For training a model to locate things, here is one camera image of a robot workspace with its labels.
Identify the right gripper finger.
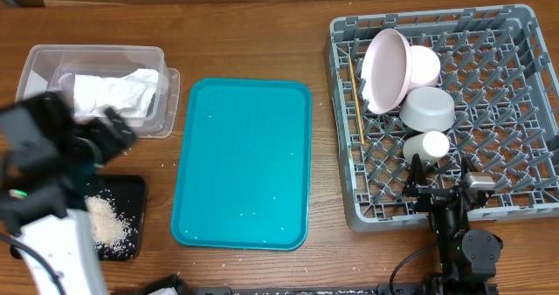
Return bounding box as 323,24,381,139
460,157,478,185
404,154,428,189

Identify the white cup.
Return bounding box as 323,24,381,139
403,131,450,163

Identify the grey bowl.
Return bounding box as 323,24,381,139
399,86,455,133

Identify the small pink bowl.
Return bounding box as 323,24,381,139
408,45,441,91

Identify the large pink plate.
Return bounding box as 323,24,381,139
361,29,411,114

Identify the white napkin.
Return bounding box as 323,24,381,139
73,69,159,118

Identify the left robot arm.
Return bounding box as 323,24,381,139
1,92,136,294

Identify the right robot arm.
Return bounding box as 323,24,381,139
389,154,503,294

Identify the grey dishwasher rack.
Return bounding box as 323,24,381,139
325,4,558,232

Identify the teal plastic serving tray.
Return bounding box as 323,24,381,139
170,78,313,250

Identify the black rectangular tray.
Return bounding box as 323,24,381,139
8,174,148,262

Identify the pile of rice grains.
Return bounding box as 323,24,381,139
85,194,136,260

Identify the clear plastic bin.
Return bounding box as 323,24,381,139
15,45,181,139

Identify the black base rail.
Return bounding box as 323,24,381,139
109,274,500,295

